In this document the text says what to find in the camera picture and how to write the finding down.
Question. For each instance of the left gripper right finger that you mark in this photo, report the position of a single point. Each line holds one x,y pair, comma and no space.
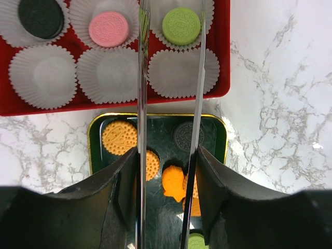
238,213

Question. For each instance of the orange dotted biscuit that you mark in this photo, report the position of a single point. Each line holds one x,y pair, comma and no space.
195,187

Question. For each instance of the orange round biscuit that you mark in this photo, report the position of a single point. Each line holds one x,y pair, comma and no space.
119,136
152,165

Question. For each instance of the black green cookie tray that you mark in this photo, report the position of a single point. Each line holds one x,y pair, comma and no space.
164,215

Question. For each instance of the black sandwich cookie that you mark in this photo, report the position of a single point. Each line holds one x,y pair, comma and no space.
182,136
43,19

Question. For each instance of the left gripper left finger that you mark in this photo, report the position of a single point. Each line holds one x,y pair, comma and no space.
94,213

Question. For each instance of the red cookie box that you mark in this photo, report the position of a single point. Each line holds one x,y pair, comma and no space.
217,40

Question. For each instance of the pink sandwich cookie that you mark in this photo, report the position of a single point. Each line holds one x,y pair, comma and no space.
109,29

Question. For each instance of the green sandwich cookie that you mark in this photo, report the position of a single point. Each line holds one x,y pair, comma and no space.
181,26
196,241

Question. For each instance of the top orange round biscuit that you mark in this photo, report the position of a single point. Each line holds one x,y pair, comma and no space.
119,136

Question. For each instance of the metal tweezers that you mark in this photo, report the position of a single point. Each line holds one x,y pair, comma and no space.
143,38

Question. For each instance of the orange chocolate chip cookie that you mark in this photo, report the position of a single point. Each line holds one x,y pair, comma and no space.
195,208

